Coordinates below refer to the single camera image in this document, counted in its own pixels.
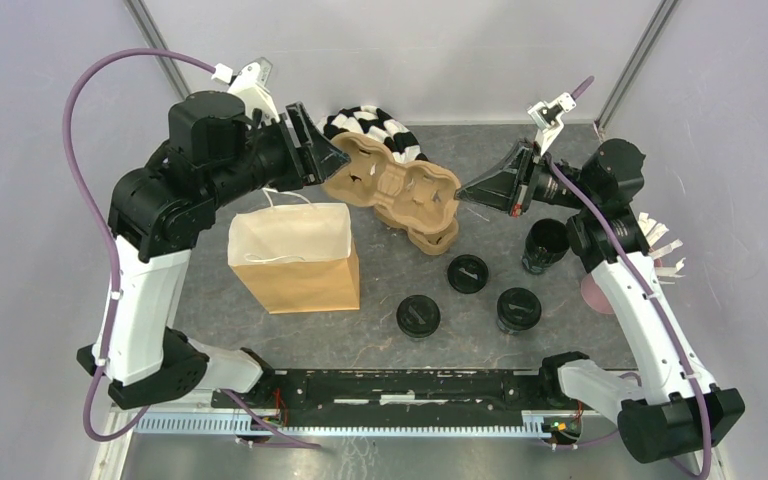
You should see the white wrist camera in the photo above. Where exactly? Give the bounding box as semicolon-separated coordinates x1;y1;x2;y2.
212;57;280;124
527;92;576;156

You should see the black white striped cloth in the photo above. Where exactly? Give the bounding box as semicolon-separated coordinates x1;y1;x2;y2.
317;105;429;164

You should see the aluminium frame post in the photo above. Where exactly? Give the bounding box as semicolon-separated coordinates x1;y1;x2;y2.
594;0;680;135
123;0;191;100

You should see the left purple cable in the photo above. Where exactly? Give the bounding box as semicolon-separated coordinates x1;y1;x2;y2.
61;47;220;444

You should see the left aluminium frame post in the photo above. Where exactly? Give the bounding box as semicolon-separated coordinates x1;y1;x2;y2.
123;0;191;100

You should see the white wrapped straws bundle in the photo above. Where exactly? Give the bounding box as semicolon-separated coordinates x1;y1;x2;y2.
637;212;686;285

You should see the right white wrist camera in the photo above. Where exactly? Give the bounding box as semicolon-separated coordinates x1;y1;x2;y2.
527;92;576;156

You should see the right aluminium frame post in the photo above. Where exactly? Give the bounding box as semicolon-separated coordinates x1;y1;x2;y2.
594;0;680;135

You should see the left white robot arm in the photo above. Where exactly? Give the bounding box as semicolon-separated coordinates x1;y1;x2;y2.
77;91;349;410

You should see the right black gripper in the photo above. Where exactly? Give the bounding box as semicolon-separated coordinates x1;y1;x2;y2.
456;137;598;216

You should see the remaining cardboard carrier stack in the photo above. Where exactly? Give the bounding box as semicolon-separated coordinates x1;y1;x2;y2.
373;207;459;256

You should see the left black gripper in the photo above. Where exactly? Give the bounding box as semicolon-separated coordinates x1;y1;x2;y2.
206;101;353;210

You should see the pink straw holder cup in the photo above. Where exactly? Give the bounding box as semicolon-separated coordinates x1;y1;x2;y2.
580;273;614;315

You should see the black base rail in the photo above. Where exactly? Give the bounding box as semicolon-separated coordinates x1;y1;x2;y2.
211;367;604;429

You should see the brown paper bag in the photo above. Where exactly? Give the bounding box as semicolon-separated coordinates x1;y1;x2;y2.
227;188;361;314

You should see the brown cardboard cup carrier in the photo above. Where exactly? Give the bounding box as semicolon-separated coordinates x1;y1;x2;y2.
323;132;461;234

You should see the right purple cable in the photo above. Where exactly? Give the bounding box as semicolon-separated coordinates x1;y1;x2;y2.
546;74;714;480

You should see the black coffee cup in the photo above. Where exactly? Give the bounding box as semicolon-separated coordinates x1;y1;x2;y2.
405;331;433;341
521;218;569;275
496;313;541;335

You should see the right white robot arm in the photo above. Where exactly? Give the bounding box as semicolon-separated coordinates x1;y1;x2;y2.
457;139;746;463

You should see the purple cable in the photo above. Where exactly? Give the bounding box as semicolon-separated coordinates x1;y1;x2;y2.
546;74;714;480
61;47;220;444

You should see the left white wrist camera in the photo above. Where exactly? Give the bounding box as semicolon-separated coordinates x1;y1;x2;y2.
212;57;280;124

